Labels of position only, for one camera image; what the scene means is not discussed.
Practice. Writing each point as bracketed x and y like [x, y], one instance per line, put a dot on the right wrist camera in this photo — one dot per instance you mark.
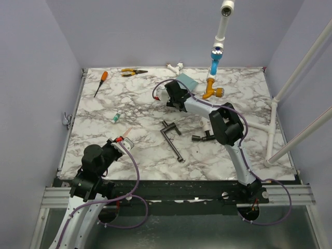
[161, 95]

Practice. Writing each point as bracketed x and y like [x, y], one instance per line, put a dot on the metal wall hook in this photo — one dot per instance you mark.
[67, 119]

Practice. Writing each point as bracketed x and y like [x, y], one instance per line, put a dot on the white PVC pipe assembly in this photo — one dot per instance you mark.
[226, 11]

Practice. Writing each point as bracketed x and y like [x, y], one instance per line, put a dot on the brown paper letter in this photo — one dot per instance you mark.
[127, 133]

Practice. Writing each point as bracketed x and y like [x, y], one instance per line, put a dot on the black pipe tee fitting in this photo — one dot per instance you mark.
[208, 137]

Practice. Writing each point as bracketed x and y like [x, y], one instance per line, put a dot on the white pipe tee fitting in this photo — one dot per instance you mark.
[176, 69]

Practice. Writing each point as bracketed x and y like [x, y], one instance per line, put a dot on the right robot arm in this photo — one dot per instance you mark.
[229, 128]

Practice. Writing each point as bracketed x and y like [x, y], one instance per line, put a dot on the small white pipe elbow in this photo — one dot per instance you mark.
[205, 125]

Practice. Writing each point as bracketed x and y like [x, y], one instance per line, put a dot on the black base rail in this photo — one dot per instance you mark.
[168, 198]

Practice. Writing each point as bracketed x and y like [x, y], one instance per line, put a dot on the blue tap valve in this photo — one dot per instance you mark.
[216, 55]

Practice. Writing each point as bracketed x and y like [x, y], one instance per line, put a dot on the yellow handled pliers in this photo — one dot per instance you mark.
[128, 72]

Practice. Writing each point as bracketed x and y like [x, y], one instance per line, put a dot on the green glue tube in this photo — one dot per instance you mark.
[116, 117]

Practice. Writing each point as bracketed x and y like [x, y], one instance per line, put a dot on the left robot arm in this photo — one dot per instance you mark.
[87, 190]

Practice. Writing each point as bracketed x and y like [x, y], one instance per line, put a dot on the orange brass tap valve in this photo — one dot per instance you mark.
[210, 91]

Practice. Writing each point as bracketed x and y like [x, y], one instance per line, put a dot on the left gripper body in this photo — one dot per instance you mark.
[111, 154]

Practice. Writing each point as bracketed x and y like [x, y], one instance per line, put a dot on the black metal T bar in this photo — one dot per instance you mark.
[167, 128]

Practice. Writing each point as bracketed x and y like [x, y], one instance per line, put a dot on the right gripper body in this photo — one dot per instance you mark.
[171, 102]

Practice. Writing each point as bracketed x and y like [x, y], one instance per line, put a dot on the orange handled screwdriver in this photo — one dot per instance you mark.
[103, 78]

